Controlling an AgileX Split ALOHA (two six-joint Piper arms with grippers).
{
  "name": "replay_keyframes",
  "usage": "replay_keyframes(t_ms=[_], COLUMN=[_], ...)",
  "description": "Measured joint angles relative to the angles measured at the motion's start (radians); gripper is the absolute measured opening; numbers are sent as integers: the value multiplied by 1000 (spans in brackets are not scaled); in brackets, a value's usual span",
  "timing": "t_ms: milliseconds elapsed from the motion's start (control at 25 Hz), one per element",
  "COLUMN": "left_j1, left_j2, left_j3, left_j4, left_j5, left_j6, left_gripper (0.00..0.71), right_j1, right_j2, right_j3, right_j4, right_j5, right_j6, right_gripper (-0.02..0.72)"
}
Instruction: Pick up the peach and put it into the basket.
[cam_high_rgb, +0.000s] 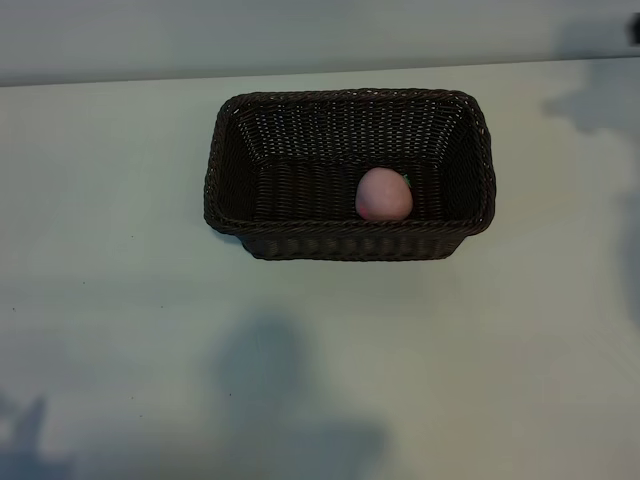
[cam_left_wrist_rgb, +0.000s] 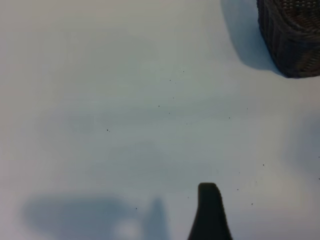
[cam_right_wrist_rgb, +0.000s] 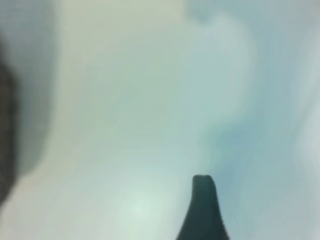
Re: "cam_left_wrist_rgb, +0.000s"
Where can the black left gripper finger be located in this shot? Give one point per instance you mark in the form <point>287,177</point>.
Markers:
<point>210,217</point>

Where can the dark brown wicker basket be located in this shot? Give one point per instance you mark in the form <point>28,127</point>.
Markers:
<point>292,37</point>

